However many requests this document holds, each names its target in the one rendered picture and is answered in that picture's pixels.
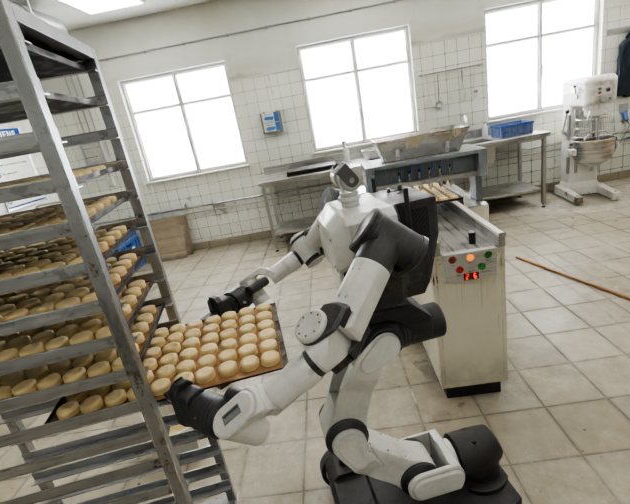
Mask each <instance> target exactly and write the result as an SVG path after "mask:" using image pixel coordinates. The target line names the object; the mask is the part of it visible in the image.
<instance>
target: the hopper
mask: <svg viewBox="0 0 630 504"><path fill-rule="evenodd" d="M469 128H470V126H469V125H459V124H454V125H448V126H443V127H437V128H432V129H426V130H420V131H415V132H409V133H404V134H398V135H392V136H387V137H381V138H376V139H370V140H371V142H372V144H373V145H374V147H375V149H376V151H377V153H378V155H379V157H380V159H381V160H382V161H383V162H384V163H390V162H396V161H402V160H407V159H413V158H419V157H425V156H430V155H436V154H442V153H448V152H453V151H459V150H460V149H461V146H462V144H463V141H464V139H465V137H466V135H467V132H468V130H469ZM440 130H443V131H440ZM432 131H433V132H432ZM437 131H438V132H437ZM430 132H432V133H430Z"/></svg>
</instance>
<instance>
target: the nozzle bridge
mask: <svg viewBox="0 0 630 504"><path fill-rule="evenodd" d="M452 158H453V168H452V175H449V173H448V167H449V165H448V164H450V163H451V167H452ZM441 159H442V161H443V166H442V176H441V177H439V176H438V165H441ZM431 161H432V178H428V167H430V168H431ZM420 163H422V173H421V177H422V179H421V180H418V169H420V172H421V164H420ZM410 165H411V167H412V169H411V180H412V181H411V182H409V181H408V171H409V170H410ZM400 167H401V182H402V183H400V184H402V187H404V186H407V187H412V186H418V185H424V184H430V183H435V182H441V181H447V180H453V179H459V178H465V177H469V182H470V198H472V199H474V200H475V201H482V200H483V194H482V176H484V175H488V162H487V148H485V147H480V146H476V145H471V144H463V145H462V146H461V149H460V150H459V151H453V152H448V153H442V154H436V155H430V156H425V157H419V158H413V159H407V160H402V161H396V162H390V163H384V162H383V161H382V160H381V159H378V160H372V161H366V162H361V170H362V177H363V184H364V187H365V191H366V194H367V193H373V190H372V183H371V176H375V182H376V189H377V192H379V191H386V190H387V188H390V190H391V189H395V188H397V184H399V183H398V172H400Z"/></svg>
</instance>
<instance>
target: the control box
mask: <svg viewBox="0 0 630 504"><path fill-rule="evenodd" d="M488 251H489V252H491V253H492V256H491V257H490V258H486V257H485V253H486V252H488ZM469 254H472V255H473V256H474V259H473V260H472V261H468V260H467V256H468V255H469ZM451 257H455V258H456V262H455V263H453V264H451V263H450V262H449V259H450V258H451ZM441 258H442V269H443V281H444V282H445V283H451V282H458V281H465V280H471V279H478V278H485V277H491V276H497V248H496V247H495V246H488V247H481V248H475V249H469V250H462V251H456V252H449V253H443V254H441ZM481 263H483V264H485V265H486V268H485V269H484V270H480V269H479V265H480V264H481ZM458 267H462V268H463V269H464V271H463V272H462V273H458V272H457V268H458ZM474 273H477V275H476V274H474ZM466 274H469V279H468V277H467V279H466ZM473 274H474V275H476V276H477V278H474V276H473ZM476 276H475V277H476Z"/></svg>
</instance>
